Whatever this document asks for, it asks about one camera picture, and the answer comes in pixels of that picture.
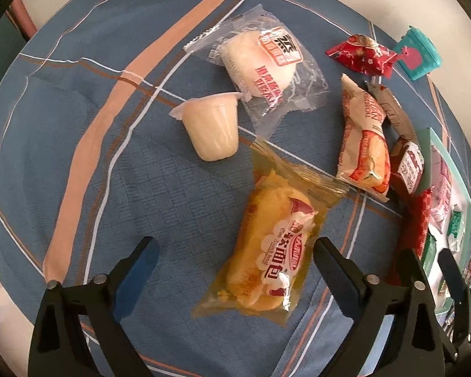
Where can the pink paper roll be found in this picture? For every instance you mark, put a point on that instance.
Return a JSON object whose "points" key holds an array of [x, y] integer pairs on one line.
{"points": [[23, 13]]}

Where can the clear green cracker packet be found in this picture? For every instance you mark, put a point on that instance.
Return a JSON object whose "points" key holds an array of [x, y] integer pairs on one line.
{"points": [[429, 255]]}

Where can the pink cake packet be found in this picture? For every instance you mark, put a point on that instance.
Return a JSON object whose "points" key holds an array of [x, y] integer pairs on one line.
{"points": [[441, 196]]}

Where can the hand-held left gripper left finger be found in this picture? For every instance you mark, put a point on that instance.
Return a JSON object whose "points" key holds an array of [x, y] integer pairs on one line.
{"points": [[135, 279]]}

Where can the teal white cardboard box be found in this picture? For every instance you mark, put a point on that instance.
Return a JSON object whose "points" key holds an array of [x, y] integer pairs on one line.
{"points": [[465, 196]]}

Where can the clear white bun packet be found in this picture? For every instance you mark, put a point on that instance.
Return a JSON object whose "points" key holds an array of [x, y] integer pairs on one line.
{"points": [[259, 63]]}

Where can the green biscuit packet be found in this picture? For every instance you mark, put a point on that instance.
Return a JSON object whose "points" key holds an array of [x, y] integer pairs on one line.
{"points": [[456, 229]]}

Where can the cream snack packet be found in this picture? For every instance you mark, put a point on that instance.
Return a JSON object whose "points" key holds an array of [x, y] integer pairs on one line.
{"points": [[392, 112]]}

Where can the white jelly cup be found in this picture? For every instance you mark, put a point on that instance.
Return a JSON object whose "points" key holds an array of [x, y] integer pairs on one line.
{"points": [[212, 125]]}

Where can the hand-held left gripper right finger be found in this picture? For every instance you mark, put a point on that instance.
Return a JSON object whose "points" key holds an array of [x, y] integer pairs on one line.
{"points": [[335, 279]]}

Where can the long red snack packet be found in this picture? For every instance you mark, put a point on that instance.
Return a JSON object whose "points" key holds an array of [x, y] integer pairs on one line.
{"points": [[414, 220]]}

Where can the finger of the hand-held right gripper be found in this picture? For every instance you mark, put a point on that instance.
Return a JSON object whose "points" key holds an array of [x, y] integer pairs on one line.
{"points": [[407, 265], [453, 275]]}

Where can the dark red snack packet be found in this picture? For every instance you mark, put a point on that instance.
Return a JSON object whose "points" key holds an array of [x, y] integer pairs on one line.
{"points": [[408, 165]]}

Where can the dark grey cabinet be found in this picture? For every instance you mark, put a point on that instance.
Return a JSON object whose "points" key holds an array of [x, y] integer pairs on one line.
{"points": [[0, 59]]}

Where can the teal toy box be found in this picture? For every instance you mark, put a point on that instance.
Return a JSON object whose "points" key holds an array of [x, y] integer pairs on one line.
{"points": [[418, 57]]}

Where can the orange snack packet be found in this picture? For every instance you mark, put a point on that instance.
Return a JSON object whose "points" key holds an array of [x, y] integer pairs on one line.
{"points": [[363, 145]]}

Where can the yellow bread packet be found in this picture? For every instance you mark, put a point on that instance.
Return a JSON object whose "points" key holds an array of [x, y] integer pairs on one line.
{"points": [[271, 239]]}

